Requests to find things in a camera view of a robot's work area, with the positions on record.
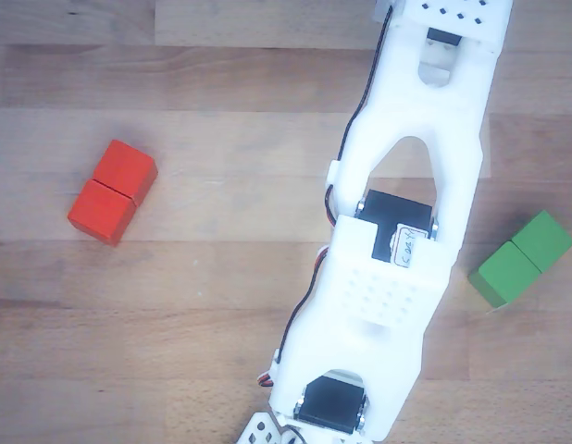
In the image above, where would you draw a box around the upper arm servo cable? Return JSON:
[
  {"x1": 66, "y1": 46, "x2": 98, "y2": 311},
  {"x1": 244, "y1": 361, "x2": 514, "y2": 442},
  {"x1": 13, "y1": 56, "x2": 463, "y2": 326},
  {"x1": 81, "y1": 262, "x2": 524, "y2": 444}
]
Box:
[{"x1": 256, "y1": 247, "x2": 331, "y2": 389}]

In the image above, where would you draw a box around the long green block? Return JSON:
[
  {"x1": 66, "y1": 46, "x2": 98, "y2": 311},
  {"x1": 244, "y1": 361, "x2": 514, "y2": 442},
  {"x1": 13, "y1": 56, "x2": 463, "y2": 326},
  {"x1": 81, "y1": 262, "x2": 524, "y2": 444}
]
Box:
[{"x1": 467, "y1": 209, "x2": 572, "y2": 310}]

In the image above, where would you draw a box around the long red block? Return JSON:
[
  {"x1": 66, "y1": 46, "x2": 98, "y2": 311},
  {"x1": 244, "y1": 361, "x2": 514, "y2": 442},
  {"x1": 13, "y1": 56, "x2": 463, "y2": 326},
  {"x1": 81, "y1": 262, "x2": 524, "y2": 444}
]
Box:
[{"x1": 67, "y1": 140, "x2": 158, "y2": 247}]

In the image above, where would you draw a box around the forearm servo cable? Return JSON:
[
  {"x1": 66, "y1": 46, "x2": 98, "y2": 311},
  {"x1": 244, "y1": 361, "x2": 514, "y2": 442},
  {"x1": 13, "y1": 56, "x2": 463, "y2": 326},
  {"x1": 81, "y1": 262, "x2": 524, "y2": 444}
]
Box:
[{"x1": 325, "y1": 4, "x2": 394, "y2": 228}]

